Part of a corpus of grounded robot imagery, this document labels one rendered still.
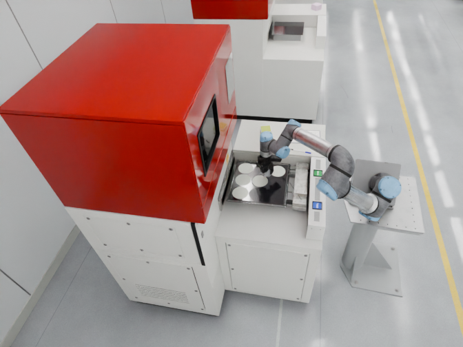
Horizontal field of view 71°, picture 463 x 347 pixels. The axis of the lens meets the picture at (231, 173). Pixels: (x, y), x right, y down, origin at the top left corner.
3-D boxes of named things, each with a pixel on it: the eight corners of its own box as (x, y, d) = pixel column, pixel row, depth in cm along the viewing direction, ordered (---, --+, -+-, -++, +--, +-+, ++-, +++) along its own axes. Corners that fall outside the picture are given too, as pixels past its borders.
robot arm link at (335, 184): (395, 204, 182) (343, 170, 150) (379, 226, 184) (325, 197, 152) (378, 193, 192) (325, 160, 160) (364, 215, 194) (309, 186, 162)
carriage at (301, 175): (292, 210, 201) (292, 206, 199) (295, 168, 225) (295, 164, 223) (305, 211, 199) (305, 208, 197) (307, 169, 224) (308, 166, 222)
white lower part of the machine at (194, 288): (131, 305, 254) (92, 249, 195) (167, 219, 309) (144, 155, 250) (220, 321, 241) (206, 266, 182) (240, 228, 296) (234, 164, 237)
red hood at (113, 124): (64, 206, 166) (-5, 109, 123) (129, 112, 220) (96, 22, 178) (206, 224, 152) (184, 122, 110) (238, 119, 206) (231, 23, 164)
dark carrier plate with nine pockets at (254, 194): (228, 199, 205) (228, 198, 204) (238, 161, 228) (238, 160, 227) (283, 205, 198) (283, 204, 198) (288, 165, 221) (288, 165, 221)
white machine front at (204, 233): (201, 265, 182) (190, 223, 154) (230, 164, 237) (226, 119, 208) (207, 266, 182) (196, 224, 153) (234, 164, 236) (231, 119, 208)
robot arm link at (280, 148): (291, 140, 179) (275, 132, 185) (280, 158, 181) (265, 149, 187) (295, 144, 185) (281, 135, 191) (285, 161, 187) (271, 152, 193)
